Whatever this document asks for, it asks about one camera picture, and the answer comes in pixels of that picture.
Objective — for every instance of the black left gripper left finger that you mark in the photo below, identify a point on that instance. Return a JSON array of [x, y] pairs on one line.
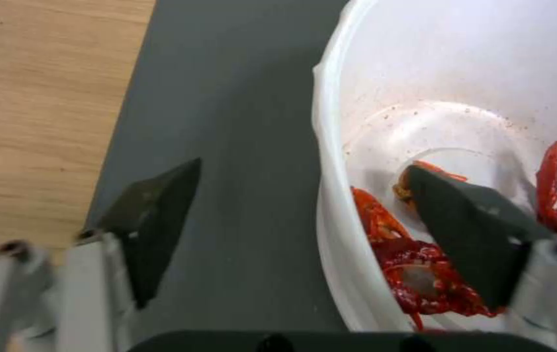
[[153, 234]]

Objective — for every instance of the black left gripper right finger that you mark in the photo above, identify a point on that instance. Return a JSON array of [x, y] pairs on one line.
[[469, 234]]

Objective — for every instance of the white plastic takeout bowl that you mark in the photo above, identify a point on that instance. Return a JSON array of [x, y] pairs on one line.
[[435, 91]]

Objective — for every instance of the dark grey table mat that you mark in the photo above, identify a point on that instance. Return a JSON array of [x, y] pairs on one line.
[[229, 146]]

